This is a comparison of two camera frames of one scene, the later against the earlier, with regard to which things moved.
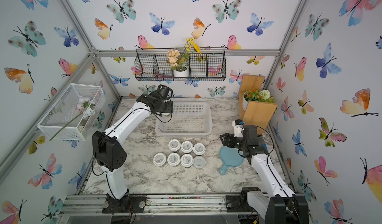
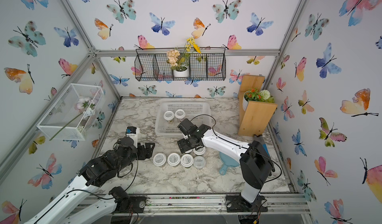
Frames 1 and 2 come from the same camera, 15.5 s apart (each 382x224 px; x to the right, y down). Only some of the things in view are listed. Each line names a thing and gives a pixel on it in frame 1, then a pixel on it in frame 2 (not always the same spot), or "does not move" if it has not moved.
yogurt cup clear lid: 199,162 does not move
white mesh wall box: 72,114 does not move
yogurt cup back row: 174,145 -> 180,114
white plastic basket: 187,118 does not move
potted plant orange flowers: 255,95 does not move
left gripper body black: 166,107 -> 138,154
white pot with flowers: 179,62 does not move
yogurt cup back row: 199,149 does not move
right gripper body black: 238,143 -> 185,144
